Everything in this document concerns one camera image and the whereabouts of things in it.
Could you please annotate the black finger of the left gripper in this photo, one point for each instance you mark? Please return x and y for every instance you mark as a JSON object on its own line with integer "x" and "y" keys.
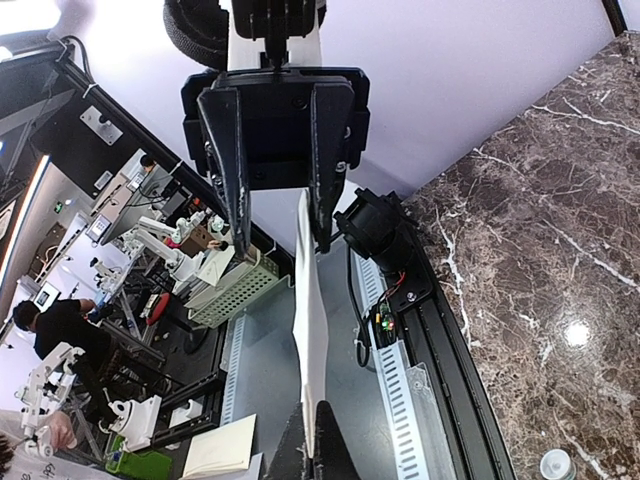
{"x": 331, "y": 106}

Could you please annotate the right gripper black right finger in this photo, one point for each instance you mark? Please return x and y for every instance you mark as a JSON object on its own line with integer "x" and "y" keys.
{"x": 331, "y": 458}

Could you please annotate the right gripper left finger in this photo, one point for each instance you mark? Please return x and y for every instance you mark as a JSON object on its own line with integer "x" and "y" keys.
{"x": 289, "y": 461}

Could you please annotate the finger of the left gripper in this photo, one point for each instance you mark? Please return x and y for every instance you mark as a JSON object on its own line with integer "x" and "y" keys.
{"x": 221, "y": 119}

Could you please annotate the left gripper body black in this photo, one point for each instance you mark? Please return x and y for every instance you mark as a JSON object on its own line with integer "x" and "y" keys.
{"x": 277, "y": 134}

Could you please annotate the beige letter paper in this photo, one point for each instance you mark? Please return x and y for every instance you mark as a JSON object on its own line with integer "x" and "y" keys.
{"x": 310, "y": 328}

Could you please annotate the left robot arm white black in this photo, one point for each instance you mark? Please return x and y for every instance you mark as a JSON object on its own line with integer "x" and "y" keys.
{"x": 204, "y": 32}

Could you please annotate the small electronics board with leds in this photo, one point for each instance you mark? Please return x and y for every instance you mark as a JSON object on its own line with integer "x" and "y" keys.
{"x": 384, "y": 325}

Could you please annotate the white perforated metal basket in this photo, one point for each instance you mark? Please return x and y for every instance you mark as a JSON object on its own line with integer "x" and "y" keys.
{"x": 226, "y": 295}

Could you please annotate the person in black shirt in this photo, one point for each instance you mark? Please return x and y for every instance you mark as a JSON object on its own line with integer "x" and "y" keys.
{"x": 64, "y": 322}

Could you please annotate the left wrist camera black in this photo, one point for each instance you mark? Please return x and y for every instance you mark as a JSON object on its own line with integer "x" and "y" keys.
{"x": 276, "y": 21}

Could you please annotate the white slotted cable duct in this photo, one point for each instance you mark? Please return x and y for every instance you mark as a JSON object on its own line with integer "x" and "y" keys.
{"x": 391, "y": 365}

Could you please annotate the black front table rail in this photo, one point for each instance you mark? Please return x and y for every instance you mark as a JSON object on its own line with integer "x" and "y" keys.
{"x": 433, "y": 338}

